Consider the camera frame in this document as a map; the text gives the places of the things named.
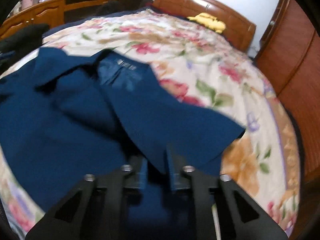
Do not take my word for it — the navy blue bed sheet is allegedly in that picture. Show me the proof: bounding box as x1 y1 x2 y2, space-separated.
42 5 163 38

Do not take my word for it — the wooden headboard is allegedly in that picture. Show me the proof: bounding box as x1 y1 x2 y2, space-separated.
152 0 256 53

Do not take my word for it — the navy blue coat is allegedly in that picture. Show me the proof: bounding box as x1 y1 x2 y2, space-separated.
1 48 245 239

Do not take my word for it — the black garment pile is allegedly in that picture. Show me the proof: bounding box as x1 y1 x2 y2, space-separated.
1 23 49 74

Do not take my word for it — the wooden wardrobe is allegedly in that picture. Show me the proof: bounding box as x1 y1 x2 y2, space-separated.
256 0 319 181

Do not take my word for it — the floral fleece blanket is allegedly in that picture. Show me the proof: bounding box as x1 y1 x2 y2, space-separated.
1 9 300 238

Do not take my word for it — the yellow plush toy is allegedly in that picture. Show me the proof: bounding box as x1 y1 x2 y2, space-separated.
187 12 226 34

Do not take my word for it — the wooden desk with drawers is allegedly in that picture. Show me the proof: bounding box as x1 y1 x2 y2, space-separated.
1 0 111 39

